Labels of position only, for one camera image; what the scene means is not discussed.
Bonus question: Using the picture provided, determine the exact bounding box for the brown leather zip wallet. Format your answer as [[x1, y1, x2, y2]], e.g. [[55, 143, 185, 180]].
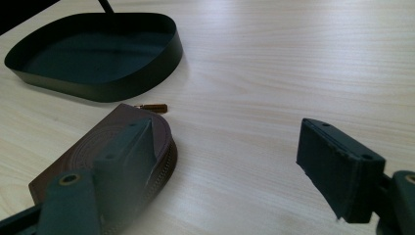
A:
[[28, 103, 179, 235]]

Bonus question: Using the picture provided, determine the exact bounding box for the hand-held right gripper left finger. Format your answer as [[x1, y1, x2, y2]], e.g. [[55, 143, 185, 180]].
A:
[[93, 117, 159, 227]]

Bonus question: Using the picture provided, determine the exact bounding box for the black tray with hook rack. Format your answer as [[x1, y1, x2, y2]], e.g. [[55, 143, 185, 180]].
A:
[[3, 0, 184, 103]]

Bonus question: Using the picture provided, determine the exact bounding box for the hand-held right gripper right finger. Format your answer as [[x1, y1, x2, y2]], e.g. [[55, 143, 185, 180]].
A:
[[296, 117, 387, 224]]

